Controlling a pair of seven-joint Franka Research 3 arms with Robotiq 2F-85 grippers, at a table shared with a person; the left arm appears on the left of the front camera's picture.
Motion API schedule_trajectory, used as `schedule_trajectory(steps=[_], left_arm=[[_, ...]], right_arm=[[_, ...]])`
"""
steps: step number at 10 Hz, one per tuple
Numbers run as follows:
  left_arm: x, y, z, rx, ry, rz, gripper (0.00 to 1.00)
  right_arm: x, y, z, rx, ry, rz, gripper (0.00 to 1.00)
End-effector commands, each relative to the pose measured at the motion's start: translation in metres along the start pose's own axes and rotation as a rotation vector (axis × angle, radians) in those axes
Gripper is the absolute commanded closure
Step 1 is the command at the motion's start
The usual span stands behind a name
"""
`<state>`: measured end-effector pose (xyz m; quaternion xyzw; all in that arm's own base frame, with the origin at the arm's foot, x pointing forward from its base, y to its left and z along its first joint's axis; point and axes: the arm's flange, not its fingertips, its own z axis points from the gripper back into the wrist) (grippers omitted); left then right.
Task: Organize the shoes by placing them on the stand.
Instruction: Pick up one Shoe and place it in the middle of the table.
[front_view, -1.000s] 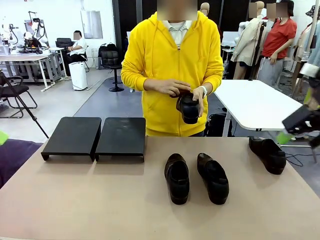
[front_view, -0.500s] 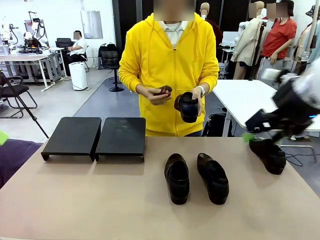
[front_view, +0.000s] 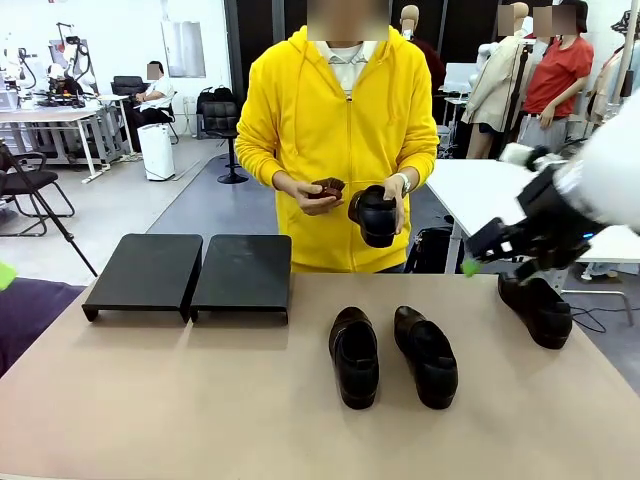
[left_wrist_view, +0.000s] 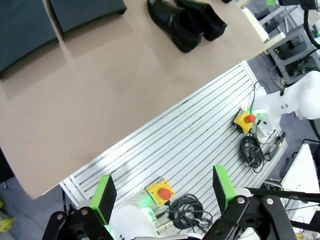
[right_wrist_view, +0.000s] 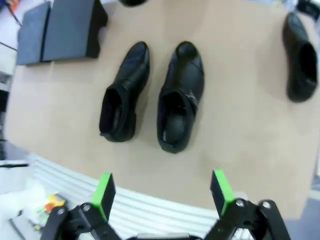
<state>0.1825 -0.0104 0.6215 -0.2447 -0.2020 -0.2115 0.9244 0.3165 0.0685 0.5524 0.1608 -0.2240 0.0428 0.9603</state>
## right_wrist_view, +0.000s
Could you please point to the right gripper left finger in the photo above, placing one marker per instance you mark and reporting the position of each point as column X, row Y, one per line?
column 105, row 197

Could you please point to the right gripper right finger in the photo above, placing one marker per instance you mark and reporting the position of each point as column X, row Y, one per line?
column 221, row 197

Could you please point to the black plain leather shoe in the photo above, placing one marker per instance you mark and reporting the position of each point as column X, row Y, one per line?
column 295, row 50
column 130, row 75

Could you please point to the black metal shoe stand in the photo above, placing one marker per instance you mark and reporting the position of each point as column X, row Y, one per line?
column 32, row 35
column 70, row 27

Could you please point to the yellow red button box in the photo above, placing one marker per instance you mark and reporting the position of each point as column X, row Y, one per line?
column 56, row 201

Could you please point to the white ribbed panel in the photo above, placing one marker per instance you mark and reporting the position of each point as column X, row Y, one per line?
column 155, row 207

